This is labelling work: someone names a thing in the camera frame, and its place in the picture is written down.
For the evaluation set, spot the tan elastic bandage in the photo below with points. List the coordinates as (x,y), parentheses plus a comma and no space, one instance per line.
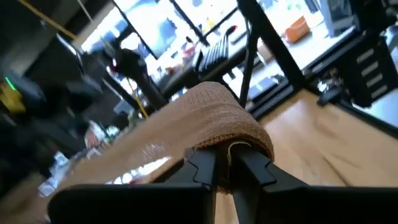
(211,115)

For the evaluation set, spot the black keyboard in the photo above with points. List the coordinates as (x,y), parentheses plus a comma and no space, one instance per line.
(214,53)

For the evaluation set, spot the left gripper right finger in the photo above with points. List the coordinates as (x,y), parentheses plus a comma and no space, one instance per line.
(311,205)

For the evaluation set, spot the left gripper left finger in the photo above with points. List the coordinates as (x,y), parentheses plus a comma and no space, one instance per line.
(130,205)

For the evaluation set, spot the black drawer cabinet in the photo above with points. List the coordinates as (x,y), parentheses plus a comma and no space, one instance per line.
(357,68)

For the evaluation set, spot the orange object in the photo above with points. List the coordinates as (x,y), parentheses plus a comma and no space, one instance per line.
(297,29)

